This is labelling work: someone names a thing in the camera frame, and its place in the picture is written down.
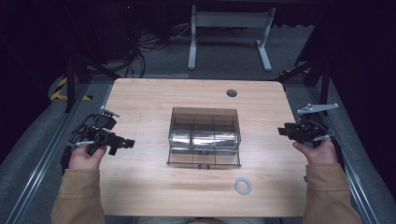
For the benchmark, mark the clear plastic drawer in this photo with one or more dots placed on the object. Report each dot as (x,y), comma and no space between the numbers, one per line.
(204,158)

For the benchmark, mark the transparent grey drawer organizer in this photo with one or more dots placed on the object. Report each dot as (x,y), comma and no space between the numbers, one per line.
(204,124)

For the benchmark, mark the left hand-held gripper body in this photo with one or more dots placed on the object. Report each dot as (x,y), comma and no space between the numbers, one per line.
(102,137)

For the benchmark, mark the person's right hand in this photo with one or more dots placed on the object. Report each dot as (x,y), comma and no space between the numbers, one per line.
(317,153)

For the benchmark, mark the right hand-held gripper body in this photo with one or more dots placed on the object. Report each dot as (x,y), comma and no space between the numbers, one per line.
(311,126)

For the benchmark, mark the person's left hand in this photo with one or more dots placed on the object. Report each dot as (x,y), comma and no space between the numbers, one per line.
(84,157)

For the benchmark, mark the white metal table frame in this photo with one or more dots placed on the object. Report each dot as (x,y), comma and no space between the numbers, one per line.
(230,19)

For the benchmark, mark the black metal stand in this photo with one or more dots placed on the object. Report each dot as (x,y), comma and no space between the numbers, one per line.
(314,73)
(71,81)

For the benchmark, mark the aluminium floor rail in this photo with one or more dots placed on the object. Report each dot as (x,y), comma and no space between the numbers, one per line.
(358,186)
(46,155)

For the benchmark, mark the yellow black hazard tape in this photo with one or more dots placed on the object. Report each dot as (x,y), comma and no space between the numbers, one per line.
(59,93)

